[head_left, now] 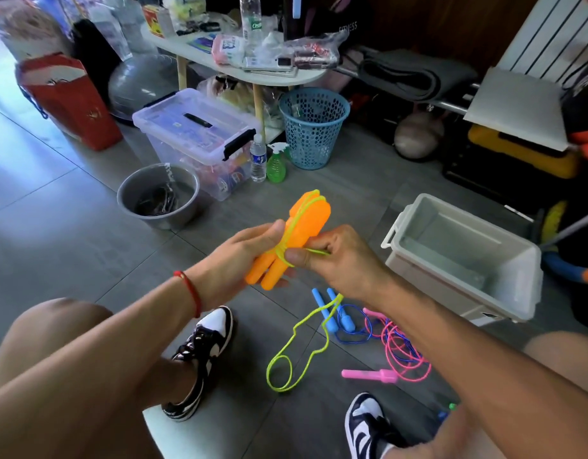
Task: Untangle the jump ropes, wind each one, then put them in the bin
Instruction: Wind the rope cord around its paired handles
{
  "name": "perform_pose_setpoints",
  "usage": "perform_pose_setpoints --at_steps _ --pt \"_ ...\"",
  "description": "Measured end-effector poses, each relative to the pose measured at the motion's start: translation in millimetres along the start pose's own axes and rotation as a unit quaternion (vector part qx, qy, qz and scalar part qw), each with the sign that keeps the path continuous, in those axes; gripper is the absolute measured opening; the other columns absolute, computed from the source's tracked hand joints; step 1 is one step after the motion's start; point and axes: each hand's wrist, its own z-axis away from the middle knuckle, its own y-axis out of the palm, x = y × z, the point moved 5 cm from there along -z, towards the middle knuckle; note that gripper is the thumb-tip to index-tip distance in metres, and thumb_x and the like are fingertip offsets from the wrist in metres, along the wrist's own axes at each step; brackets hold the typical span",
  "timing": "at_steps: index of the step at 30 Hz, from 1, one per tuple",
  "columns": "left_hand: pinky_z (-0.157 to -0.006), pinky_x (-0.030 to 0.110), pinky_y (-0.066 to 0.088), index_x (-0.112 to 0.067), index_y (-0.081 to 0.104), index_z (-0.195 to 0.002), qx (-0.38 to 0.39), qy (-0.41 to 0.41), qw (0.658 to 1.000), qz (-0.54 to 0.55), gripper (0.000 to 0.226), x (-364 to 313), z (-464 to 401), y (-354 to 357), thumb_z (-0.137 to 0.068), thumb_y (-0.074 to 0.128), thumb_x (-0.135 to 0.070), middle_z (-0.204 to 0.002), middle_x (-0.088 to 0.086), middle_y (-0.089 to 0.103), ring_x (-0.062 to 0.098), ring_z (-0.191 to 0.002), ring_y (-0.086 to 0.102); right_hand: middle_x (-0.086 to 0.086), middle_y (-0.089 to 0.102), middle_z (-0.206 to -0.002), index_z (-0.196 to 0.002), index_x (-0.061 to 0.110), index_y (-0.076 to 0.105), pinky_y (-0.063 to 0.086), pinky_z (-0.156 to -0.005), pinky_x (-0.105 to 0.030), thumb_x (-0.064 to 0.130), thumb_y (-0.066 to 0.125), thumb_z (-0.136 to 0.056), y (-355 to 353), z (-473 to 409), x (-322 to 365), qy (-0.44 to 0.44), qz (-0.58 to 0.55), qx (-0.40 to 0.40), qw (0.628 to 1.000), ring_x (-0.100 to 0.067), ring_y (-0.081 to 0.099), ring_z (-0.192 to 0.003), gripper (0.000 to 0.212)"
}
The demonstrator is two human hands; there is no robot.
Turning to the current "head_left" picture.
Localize white green pack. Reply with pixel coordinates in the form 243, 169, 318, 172
164, 0, 209, 22

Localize person's right leg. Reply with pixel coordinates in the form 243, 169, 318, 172
380, 330, 588, 459

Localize person's left leg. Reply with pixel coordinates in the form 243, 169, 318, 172
0, 298, 194, 459

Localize multicoloured hula hoop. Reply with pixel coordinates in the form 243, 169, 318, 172
541, 200, 588, 286

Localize black red inflatable toy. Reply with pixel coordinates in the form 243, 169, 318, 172
560, 52, 588, 166

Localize person's left forearm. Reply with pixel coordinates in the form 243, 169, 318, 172
0, 282, 201, 459

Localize large plastic water bottle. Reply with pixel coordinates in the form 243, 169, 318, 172
239, 0, 265, 42

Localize grey folded mat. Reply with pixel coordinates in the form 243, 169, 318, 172
356, 47, 479, 103

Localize clear plastic bag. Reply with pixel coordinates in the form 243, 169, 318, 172
279, 31, 351, 71

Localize white metal pole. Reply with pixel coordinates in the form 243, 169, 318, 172
541, 207, 588, 251

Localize grey metal basin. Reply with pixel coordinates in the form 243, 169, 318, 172
117, 163, 202, 231

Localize clear bin with black latches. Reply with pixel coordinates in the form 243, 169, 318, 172
132, 87, 259, 203

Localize grey exercise ball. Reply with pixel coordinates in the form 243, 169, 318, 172
107, 52, 180, 122

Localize red string bracelet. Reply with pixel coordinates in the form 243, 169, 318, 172
172, 269, 204, 319

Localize person's leg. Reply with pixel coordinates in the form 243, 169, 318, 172
0, 298, 194, 459
380, 330, 588, 459

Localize white plastic bag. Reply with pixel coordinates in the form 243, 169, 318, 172
88, 0, 152, 58

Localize person's left hand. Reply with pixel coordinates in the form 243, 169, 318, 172
187, 219, 287, 309

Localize black white left shoe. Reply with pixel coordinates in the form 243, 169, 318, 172
161, 305, 236, 423

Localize green spray bottle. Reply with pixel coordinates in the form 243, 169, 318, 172
266, 142, 291, 184

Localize yellow black case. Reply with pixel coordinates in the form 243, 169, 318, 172
467, 125, 582, 180

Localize person's right forearm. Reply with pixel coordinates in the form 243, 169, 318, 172
375, 282, 588, 459

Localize red bag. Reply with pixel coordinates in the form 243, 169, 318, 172
15, 54, 124, 153

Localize brown ball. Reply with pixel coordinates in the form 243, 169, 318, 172
393, 112, 446, 161

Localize person's right hand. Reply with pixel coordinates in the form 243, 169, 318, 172
284, 224, 400, 307

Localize white plastic bin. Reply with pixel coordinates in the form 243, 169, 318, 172
381, 193, 544, 327

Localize white round table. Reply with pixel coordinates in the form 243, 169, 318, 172
141, 18, 328, 144

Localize white radiator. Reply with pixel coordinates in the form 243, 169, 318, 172
497, 0, 588, 87

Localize yellow rope orange handles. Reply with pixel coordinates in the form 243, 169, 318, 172
244, 189, 345, 394

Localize black white right shoe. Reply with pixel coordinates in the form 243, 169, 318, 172
344, 391, 405, 459

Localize small plastic water bottle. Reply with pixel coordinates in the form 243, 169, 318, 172
249, 135, 269, 184

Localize blue mesh plastic basket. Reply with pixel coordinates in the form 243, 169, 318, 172
279, 87, 351, 171

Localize pink white packet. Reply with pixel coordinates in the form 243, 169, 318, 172
212, 33, 247, 68

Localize black white shoe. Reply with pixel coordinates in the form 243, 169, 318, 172
161, 305, 236, 423
344, 391, 405, 459

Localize grey flat board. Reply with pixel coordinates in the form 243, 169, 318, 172
463, 68, 572, 153

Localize pink jump rope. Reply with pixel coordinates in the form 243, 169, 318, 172
340, 307, 433, 385

